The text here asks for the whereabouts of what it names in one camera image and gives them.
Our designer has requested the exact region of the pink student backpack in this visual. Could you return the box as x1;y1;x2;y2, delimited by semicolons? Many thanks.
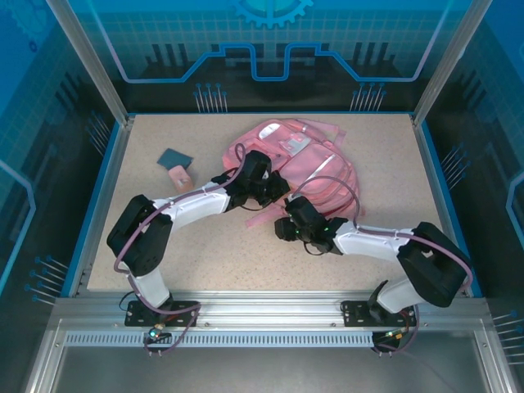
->
223;117;365;230

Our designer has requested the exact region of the small pink case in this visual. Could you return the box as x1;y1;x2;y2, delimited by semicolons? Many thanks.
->
169;165;194;193

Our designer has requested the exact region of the small grey-blue notebook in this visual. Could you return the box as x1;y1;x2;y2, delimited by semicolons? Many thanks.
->
157;147;193;171

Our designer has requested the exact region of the connector with green light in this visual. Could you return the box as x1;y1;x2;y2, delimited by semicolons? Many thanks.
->
147;324;172;343
382;327;412;343

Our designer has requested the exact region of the aluminium mounting rail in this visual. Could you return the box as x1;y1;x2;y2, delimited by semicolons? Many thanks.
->
52;289;490;333

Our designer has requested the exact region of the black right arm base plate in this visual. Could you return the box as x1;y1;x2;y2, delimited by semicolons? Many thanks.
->
341;298;419;328

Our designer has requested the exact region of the aluminium side rail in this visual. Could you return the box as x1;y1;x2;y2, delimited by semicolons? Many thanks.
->
409;113;484;298
65;113;137;298

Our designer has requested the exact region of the slotted grey cable duct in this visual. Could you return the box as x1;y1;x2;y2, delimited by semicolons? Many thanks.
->
64;331;377;350

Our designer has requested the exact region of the short purple looped cable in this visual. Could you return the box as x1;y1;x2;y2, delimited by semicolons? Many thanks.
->
138;306;201;359
370;305;425;357

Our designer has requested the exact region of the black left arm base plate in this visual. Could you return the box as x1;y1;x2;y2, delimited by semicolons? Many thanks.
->
124;300;201;328

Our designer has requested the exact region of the aluminium frame post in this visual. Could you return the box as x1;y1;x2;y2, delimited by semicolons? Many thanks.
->
45;0;137;129
410;0;495;128

